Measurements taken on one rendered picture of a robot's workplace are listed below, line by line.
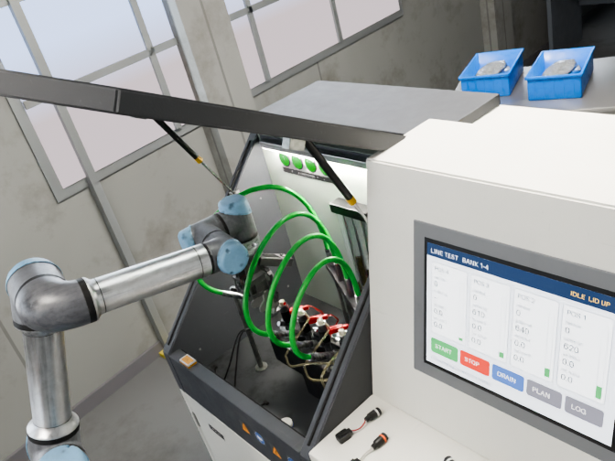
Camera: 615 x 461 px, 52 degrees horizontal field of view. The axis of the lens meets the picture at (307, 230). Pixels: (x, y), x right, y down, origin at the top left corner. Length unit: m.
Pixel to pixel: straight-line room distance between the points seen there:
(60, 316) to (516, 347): 0.88
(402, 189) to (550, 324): 0.38
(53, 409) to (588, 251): 1.17
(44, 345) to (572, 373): 1.07
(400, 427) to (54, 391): 0.78
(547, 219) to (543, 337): 0.22
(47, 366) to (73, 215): 1.78
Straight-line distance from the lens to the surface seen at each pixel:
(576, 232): 1.10
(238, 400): 1.74
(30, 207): 3.15
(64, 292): 1.34
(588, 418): 1.23
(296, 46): 4.04
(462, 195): 1.20
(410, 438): 1.48
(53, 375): 1.55
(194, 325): 2.01
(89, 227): 3.29
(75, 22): 3.20
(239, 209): 1.55
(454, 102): 1.70
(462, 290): 1.26
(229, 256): 1.40
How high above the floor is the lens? 2.08
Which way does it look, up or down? 28 degrees down
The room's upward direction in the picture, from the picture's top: 16 degrees counter-clockwise
